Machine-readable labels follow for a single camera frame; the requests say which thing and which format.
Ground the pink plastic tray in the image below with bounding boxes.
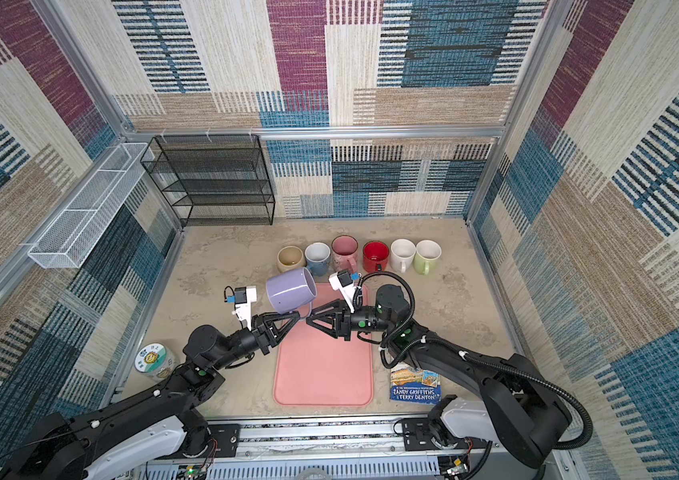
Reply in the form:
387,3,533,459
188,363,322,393
272,282,375,407

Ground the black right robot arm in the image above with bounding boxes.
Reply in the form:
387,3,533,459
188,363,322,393
306,284,593,468

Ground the white wire mesh basket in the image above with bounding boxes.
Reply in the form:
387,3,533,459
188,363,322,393
28,143,147,269

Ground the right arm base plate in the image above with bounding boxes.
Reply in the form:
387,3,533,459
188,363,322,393
393,417,487,451

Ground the blue treehouse paperback book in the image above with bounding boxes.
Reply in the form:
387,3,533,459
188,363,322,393
389,362,441,405

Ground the white ceramic mug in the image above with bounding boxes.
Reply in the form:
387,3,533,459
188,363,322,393
389,239,417,273

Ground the beige speckled ceramic mug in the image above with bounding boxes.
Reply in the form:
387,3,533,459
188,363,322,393
276,245,306,273

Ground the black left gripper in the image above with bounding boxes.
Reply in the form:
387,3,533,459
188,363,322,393
210,311,296,374

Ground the red ceramic mug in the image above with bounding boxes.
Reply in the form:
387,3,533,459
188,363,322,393
363,241,391,273

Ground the light green ceramic mug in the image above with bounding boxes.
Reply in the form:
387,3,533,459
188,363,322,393
413,239,443,275

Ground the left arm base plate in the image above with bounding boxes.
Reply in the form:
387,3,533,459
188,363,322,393
199,423,241,461

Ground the round tape roll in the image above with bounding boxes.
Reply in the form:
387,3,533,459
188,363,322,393
134,343,176,382

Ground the aluminium front rail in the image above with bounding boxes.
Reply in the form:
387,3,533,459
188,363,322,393
56,413,575,480

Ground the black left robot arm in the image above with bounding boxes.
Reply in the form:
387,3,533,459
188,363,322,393
0,312,300,479

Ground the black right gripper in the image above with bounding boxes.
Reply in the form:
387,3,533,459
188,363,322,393
307,296,393,341

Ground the purple ceramic mug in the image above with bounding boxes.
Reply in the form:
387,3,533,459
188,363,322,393
265,267,317,314

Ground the pink patterned glass mug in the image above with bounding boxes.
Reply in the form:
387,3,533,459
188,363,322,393
330,235,359,273

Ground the blue ceramic mug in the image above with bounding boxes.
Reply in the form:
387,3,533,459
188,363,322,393
304,242,332,277

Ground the black wire shelf rack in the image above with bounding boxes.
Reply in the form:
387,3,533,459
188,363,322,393
140,134,276,227

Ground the black corrugated cable conduit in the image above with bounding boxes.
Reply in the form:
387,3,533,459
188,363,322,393
356,271,593,451

